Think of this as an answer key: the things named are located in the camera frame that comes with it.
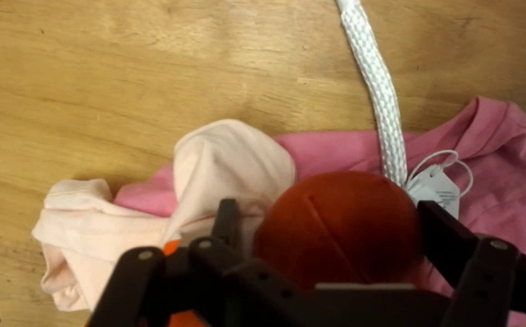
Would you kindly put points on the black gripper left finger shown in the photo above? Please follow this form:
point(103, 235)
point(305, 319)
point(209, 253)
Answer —
point(207, 277)

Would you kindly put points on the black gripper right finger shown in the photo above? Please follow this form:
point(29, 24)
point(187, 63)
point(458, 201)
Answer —
point(486, 273)

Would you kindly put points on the light pink printed shirt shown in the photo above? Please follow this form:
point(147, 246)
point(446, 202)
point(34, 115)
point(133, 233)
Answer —
point(83, 226)

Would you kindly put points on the red plush radish toy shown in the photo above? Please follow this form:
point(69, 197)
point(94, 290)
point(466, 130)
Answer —
point(351, 228)

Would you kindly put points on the pink cloth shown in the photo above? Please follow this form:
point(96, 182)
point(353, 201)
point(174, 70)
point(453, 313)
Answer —
point(489, 175)

